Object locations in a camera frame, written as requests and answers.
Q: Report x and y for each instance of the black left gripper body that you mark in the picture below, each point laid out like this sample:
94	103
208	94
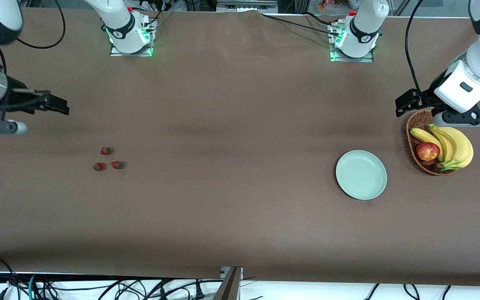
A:
428	96

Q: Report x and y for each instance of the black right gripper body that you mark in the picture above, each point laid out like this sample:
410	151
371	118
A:
16	96

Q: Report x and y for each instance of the red strawberry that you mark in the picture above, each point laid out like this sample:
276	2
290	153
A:
117	165
98	166
106	150

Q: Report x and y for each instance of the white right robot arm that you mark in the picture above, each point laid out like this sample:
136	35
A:
119	25

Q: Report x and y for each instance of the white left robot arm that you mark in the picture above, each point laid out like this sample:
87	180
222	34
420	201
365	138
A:
365	25

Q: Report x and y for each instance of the pale green round plate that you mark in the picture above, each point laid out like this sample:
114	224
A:
361	175

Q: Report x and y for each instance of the brown wicker basket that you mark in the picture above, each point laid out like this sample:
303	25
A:
419	121

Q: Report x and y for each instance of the yellow banana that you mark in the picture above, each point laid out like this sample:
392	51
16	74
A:
446	139
465	150
425	136

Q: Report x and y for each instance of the red apple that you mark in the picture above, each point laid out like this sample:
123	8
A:
427	151

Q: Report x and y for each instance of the red orange background object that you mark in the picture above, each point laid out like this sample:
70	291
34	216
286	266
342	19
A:
325	5

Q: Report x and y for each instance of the brown table cover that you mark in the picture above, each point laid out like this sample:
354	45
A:
223	125

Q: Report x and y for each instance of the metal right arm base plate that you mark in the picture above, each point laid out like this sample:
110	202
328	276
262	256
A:
117	53

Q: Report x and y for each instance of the aluminium frame rail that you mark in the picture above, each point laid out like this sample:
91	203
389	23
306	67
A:
246	5

